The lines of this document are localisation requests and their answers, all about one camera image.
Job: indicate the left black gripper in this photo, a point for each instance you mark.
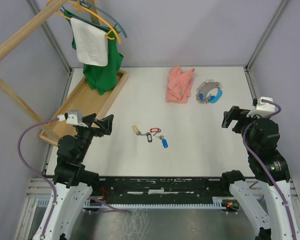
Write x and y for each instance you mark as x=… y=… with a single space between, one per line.
x=106 y=124

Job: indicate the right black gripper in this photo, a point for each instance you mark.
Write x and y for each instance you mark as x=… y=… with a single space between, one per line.
x=235 y=112

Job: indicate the keyring holder with blue handle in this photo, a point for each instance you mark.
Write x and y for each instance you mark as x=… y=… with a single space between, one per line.
x=209 y=92

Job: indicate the red tagged key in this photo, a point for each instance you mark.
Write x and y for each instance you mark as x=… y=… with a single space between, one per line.
x=154 y=131

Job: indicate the blue tagged key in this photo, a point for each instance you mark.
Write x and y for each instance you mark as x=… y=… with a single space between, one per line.
x=164 y=141

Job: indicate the black tagged key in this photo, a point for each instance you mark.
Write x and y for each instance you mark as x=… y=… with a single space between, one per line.
x=148 y=135

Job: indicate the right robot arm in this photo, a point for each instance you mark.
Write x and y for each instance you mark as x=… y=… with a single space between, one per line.
x=260 y=136

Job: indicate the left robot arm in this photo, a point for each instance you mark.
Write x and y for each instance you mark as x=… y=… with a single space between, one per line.
x=72 y=184

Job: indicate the wooden tray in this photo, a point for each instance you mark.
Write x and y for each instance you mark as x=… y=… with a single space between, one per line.
x=86 y=100

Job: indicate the green shirt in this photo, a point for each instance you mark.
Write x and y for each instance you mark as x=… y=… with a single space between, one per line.
x=101 y=78

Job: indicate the pink cloth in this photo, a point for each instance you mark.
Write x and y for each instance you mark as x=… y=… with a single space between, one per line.
x=179 y=85

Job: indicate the white towel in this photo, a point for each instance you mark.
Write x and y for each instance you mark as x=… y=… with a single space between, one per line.
x=91 y=43

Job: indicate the yellow hanger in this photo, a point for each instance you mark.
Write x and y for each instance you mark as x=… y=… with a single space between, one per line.
x=90 y=15

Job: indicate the grey blue hanger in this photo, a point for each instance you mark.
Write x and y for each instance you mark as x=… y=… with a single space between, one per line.
x=107 y=15

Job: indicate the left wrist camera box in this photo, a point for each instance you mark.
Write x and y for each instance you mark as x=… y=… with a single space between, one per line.
x=72 y=117

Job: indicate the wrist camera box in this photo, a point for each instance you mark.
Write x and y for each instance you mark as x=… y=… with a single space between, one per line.
x=261 y=108
x=72 y=117

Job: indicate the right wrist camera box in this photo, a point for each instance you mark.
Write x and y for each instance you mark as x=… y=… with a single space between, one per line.
x=261 y=108

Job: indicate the white cable duct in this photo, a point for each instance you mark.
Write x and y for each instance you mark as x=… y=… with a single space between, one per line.
x=217 y=204

